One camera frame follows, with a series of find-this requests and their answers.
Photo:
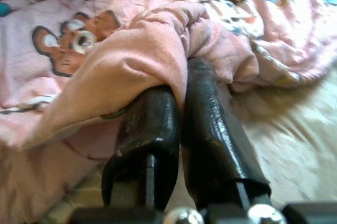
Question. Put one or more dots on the bed with grey floral sheet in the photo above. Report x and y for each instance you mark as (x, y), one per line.
(289, 142)

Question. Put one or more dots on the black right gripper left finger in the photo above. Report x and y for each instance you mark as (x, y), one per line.
(152, 134)

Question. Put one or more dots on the pink cartoon print blanket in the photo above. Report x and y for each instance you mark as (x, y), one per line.
(137, 50)

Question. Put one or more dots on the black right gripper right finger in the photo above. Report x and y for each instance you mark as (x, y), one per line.
(210, 134)

